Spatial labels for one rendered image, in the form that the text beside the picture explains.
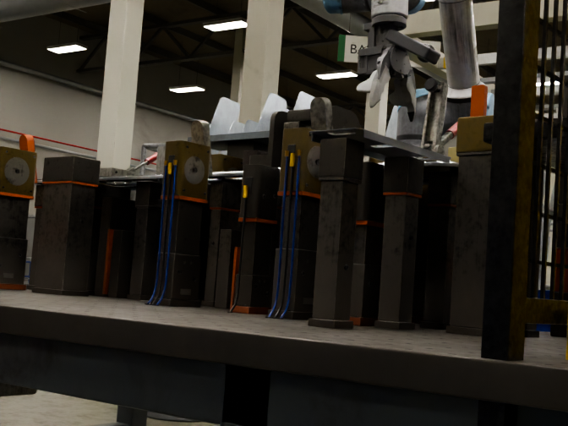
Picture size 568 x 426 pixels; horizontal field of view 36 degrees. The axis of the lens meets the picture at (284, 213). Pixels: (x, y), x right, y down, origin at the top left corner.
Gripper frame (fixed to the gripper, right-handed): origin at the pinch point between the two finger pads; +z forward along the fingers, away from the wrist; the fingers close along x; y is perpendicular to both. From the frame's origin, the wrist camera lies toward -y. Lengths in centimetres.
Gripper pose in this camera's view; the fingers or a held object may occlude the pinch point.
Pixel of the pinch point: (395, 115)
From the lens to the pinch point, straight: 178.4
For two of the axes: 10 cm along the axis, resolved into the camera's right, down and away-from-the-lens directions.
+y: -7.7, 0.4, 6.4
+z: -0.4, 9.9, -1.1
